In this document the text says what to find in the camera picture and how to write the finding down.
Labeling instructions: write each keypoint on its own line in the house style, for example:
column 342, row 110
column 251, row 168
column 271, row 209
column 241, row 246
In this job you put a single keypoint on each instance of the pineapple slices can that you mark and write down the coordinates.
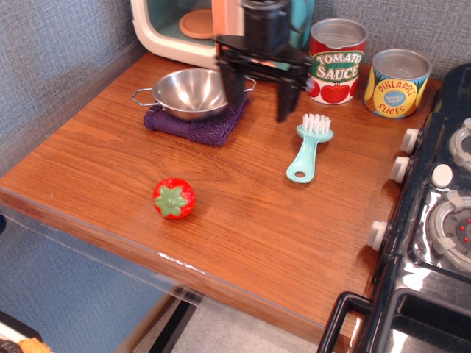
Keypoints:
column 397, row 81

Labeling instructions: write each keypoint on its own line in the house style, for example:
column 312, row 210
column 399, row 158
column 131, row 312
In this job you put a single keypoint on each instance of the red toy tomato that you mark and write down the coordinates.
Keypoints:
column 174, row 198

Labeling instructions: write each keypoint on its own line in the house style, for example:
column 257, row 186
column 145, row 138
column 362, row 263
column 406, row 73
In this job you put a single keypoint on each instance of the black toy stove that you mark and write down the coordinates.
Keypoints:
column 420, row 302

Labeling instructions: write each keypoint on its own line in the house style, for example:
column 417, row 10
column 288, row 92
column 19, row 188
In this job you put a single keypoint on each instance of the grey stove burner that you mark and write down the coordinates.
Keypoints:
column 448, row 228
column 460, row 157

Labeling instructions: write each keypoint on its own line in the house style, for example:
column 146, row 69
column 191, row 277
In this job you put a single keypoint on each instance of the steel bowl with handles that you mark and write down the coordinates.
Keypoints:
column 193, row 94

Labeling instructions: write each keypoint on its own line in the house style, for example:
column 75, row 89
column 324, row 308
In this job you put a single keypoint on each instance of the tomato sauce can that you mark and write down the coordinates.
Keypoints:
column 337, row 49

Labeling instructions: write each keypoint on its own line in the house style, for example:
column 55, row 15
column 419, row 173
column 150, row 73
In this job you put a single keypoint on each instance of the yellow object at corner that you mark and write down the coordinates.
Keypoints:
column 33, row 345

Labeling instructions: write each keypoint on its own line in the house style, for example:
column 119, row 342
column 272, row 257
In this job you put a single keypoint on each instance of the grey stove burner upper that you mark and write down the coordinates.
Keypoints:
column 460, row 157

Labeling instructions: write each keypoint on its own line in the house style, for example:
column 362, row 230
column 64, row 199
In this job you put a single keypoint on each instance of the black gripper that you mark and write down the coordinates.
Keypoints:
column 264, row 50

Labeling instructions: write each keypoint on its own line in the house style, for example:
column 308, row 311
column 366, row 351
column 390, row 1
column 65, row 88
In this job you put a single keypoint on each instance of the white round stove button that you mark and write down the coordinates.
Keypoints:
column 442, row 176

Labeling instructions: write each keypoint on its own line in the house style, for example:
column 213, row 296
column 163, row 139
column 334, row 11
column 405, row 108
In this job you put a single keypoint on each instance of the white stove knob middle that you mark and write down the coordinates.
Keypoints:
column 399, row 169

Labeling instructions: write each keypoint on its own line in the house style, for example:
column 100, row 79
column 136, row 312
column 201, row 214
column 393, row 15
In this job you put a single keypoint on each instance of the white stove knob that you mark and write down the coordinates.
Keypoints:
column 409, row 140
column 399, row 169
column 376, row 234

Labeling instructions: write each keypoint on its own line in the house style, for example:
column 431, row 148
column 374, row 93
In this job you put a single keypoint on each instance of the teal dish brush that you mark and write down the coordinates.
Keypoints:
column 313, row 130

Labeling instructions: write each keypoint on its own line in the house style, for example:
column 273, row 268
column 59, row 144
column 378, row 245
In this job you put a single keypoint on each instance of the white stove knob top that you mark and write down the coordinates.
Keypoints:
column 409, row 140

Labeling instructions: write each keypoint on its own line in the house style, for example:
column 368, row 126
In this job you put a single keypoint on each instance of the white stove knob bottom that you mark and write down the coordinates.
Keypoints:
column 376, row 234

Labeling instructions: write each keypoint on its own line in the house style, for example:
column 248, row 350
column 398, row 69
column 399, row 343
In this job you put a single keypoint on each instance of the orange microwave turntable plate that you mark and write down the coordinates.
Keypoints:
column 197, row 24

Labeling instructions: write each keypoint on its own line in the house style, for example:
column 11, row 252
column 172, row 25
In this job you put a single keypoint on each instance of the toy microwave teal and cream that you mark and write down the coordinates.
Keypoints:
column 156, row 25

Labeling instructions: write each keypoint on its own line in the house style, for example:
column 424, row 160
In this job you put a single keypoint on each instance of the grey stove burner lower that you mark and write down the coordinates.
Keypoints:
column 448, row 228

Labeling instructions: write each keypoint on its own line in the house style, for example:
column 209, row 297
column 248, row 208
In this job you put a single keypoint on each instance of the purple folded cloth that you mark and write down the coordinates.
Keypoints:
column 214, row 131

